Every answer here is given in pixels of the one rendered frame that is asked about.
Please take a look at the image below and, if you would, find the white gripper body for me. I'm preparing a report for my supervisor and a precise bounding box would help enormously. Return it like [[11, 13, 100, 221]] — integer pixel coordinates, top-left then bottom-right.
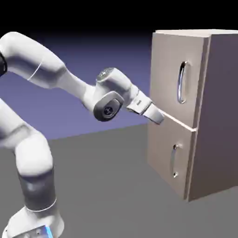
[[142, 103, 165, 126]]

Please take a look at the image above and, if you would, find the short light wood cabinet door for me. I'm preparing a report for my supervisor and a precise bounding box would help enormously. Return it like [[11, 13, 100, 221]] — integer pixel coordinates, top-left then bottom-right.
[[146, 114, 197, 201]]

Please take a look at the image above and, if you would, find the tall light wood cabinet door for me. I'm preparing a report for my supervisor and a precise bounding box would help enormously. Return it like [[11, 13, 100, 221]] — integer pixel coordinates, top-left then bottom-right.
[[149, 32, 211, 130]]

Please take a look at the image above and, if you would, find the light wood cabinet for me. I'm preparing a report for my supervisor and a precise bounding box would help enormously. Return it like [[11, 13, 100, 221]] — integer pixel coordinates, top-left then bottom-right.
[[146, 29, 238, 202]]

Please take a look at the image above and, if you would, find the long curved silver handle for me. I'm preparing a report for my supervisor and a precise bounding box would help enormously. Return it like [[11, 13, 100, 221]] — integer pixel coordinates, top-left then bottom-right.
[[176, 60, 188, 105]]

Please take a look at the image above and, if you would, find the short curved silver handle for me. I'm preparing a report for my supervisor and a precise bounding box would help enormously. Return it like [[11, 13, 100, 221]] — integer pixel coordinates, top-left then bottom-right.
[[170, 144, 179, 179]]

